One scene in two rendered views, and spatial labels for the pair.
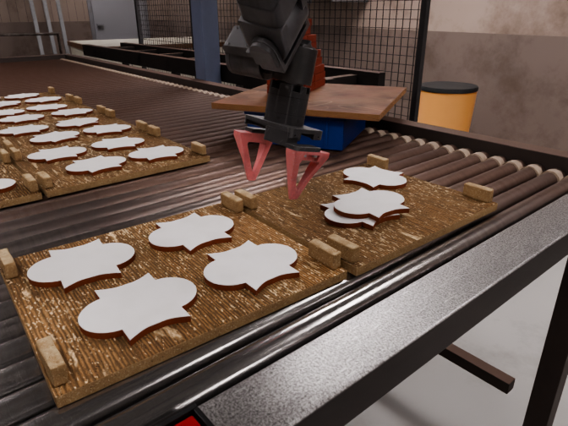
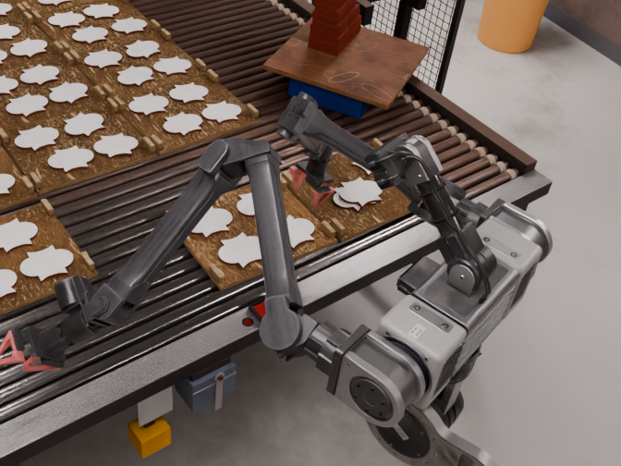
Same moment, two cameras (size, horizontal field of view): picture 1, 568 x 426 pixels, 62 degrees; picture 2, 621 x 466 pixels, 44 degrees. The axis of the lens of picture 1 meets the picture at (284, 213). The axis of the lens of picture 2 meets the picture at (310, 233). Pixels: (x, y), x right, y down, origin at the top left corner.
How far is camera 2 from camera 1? 168 cm
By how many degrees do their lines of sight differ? 19
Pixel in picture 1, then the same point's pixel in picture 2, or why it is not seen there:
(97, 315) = (226, 254)
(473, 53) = not seen: outside the picture
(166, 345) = (257, 270)
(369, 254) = (351, 230)
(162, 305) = (252, 251)
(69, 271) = (204, 226)
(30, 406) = (209, 288)
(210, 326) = not seen: hidden behind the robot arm
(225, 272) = not seen: hidden behind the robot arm
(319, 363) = (317, 284)
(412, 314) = (361, 266)
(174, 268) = (253, 228)
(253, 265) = (292, 233)
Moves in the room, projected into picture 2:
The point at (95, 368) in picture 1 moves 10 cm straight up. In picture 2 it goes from (232, 277) to (233, 251)
